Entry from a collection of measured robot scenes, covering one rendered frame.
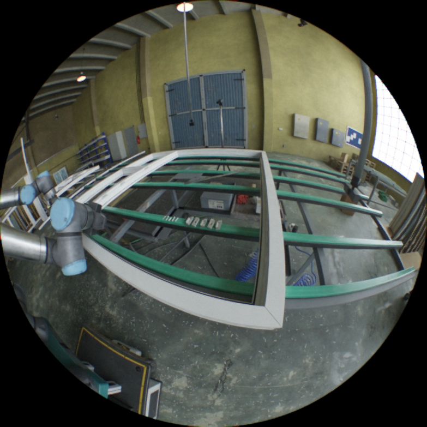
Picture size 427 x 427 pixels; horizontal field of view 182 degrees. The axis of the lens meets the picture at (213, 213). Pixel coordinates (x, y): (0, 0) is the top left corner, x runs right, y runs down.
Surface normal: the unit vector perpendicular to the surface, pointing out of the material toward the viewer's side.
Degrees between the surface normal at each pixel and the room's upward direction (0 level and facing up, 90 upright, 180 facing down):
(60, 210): 47
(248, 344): 0
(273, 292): 0
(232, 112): 90
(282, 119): 90
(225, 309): 0
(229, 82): 90
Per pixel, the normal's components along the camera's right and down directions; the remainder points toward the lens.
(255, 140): -0.26, 0.61
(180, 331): -0.06, -0.79
